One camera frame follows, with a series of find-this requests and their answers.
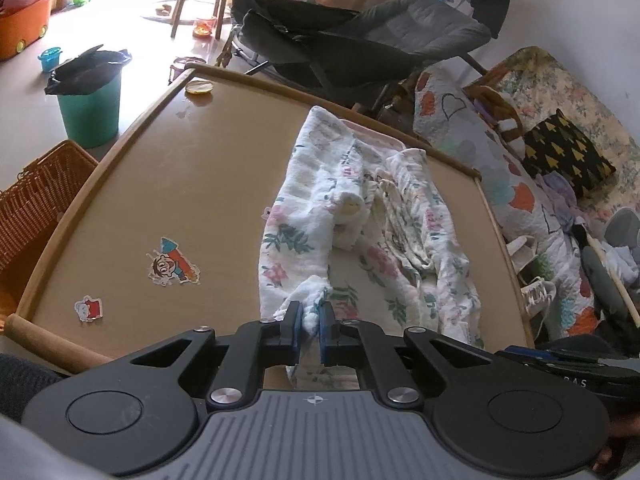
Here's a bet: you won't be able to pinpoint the white floral baby shirt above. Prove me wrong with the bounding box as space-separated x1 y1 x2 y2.
259 105 485 391

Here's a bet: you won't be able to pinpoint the green trash bin black bag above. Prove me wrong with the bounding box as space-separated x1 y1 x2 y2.
44 45 133 150

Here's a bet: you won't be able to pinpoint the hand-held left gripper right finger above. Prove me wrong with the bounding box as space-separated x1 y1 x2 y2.
320 304 496 406

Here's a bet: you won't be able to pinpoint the lavender clothes pile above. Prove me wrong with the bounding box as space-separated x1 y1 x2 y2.
537 170 583 226

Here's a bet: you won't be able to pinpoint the grey cushion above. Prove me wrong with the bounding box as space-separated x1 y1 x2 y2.
605 207 640 261

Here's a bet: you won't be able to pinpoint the small blue bucket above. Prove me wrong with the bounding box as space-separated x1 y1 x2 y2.
38 47 64 74

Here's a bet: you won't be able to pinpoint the white laced sneaker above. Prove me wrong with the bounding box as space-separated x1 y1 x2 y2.
520 276 557 318

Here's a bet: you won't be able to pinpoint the wooden stick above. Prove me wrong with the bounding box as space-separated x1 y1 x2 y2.
586 234 640 328

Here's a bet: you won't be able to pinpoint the black baby stroller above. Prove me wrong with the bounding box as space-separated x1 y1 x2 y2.
230 0 493 111

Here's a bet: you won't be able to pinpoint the brown wicker basket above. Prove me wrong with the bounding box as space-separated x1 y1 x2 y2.
0 140 99 331

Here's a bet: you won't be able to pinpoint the person's dark clothing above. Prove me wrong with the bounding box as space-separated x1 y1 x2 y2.
0 354 63 423

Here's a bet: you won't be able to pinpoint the white strap sneaker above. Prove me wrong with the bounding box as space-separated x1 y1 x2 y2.
506 235 540 273

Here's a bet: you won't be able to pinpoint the rocket cartoon sticker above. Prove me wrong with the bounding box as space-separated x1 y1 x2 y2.
146 237 201 286

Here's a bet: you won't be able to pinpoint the floral sofa cushion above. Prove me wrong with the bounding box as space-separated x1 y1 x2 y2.
482 46 636 191

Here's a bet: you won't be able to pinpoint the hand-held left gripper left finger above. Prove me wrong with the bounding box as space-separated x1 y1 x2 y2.
131 301 303 406

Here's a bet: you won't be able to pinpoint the brown plush toy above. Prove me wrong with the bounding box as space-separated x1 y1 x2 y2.
465 85 526 156

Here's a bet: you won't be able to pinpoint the heart print quilt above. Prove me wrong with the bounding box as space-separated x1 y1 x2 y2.
412 67 601 341

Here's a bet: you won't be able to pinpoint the small red cartoon sticker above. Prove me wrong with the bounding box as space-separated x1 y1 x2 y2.
75 296 103 321

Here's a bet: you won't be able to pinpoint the black pillow yellow trees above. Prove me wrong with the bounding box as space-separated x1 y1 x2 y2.
522 108 617 197

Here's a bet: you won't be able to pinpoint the orange plastic storage bin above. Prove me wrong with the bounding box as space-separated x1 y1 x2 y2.
0 0 53 61

